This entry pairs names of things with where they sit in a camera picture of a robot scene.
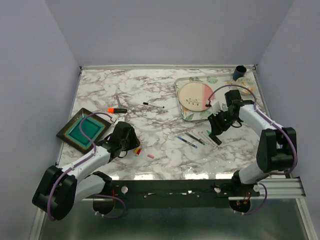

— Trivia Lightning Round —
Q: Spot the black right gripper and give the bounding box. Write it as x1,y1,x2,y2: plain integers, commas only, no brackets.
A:
207,109,239,137

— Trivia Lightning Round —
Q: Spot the yellow cap white marker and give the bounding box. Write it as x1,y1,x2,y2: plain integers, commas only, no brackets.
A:
198,131,215,146

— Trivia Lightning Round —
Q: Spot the orange cap black highlighter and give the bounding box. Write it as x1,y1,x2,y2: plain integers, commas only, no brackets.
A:
108,108,128,114

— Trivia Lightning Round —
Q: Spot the purple pen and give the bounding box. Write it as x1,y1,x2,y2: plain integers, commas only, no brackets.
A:
115,94,122,108

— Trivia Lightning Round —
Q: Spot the blue ballpoint pen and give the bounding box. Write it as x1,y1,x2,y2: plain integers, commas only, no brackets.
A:
177,136,198,149

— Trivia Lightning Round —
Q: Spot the green cap black highlighter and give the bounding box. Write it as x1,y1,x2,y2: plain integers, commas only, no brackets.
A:
212,135,222,146

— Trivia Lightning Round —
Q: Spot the red cap white marker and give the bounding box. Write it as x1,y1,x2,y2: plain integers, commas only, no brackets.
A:
191,130,208,144

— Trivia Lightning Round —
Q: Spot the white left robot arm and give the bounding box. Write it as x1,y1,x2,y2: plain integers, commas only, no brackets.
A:
32,121,140,221

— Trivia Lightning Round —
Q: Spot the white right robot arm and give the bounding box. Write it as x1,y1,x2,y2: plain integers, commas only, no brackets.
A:
205,90,298,196

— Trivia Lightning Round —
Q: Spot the teal ballpoint pen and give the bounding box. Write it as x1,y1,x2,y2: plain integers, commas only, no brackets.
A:
185,132,205,145

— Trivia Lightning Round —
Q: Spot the square teal black dish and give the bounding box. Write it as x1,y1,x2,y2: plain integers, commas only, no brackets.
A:
56,108,111,154

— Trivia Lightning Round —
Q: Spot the cream and pink plate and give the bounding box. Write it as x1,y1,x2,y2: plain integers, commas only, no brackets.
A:
177,81,213,112

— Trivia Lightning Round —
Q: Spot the black cap white marker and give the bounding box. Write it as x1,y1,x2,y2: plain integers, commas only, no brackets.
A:
142,102,165,109

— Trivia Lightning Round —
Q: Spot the small floral bowl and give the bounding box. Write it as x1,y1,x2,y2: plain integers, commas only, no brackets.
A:
235,76,257,95

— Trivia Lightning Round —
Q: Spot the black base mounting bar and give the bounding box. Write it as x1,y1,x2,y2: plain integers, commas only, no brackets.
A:
100,179,260,209

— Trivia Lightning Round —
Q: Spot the dark blue cup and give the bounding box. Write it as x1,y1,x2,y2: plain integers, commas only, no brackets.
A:
232,65,247,81

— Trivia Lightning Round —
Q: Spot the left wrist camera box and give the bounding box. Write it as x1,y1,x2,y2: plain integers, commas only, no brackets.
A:
114,115,126,125

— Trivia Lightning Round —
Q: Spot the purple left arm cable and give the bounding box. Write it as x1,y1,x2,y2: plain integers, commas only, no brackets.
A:
47,112,116,221

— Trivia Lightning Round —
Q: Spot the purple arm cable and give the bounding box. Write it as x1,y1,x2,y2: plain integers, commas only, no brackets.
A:
47,112,116,221
205,84,298,176

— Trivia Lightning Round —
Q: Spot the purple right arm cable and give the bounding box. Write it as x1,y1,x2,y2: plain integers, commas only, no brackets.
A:
205,84,298,176

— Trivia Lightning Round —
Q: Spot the aluminium frame rail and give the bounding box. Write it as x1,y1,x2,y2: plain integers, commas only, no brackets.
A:
259,177,306,199

